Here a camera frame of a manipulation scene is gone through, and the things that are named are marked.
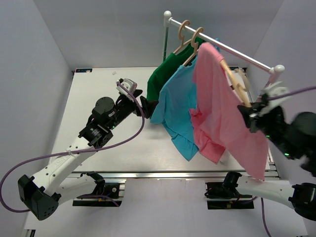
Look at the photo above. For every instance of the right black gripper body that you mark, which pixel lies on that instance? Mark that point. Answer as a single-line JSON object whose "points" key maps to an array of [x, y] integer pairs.
{"points": [[269, 125]]}

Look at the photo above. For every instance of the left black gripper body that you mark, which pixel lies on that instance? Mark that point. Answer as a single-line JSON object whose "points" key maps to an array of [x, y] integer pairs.
{"points": [[125, 107]]}

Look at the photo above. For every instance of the beige plastic hanger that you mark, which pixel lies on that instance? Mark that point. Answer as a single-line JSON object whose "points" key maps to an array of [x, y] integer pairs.
{"points": [[236, 85]]}

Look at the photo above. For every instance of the pink t shirt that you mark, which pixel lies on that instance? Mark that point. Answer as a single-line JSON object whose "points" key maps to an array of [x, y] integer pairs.
{"points": [[217, 122]]}

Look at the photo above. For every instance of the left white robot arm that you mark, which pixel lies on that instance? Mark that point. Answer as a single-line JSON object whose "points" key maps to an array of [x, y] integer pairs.
{"points": [[44, 191]]}

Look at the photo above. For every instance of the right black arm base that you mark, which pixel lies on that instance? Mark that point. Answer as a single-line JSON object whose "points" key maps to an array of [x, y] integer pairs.
{"points": [[218, 198]]}

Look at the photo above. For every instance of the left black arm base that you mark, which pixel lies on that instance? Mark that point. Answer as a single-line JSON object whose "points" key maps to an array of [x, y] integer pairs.
{"points": [[105, 194]]}

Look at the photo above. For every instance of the green t shirt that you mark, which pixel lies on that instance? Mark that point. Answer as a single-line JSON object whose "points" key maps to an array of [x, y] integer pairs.
{"points": [[170, 66]]}

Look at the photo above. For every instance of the light blue t shirt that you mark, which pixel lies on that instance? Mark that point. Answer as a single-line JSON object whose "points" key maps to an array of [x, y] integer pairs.
{"points": [[176, 98]]}

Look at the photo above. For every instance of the beige hanger with green shirt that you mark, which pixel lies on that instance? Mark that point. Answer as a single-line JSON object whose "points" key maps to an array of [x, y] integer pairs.
{"points": [[183, 43]]}

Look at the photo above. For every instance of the beige hanger with blue shirt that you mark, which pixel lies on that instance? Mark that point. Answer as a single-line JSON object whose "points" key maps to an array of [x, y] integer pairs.
{"points": [[194, 45]]}

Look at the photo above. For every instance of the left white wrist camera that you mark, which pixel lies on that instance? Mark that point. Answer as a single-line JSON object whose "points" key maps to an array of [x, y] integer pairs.
{"points": [[128, 84]]}

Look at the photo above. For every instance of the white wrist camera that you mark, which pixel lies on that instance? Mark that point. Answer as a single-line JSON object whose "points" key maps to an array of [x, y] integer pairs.
{"points": [[274, 95], [128, 84]]}

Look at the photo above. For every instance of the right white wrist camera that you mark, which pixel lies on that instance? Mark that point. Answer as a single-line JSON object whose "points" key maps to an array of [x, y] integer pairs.
{"points": [[274, 95]]}

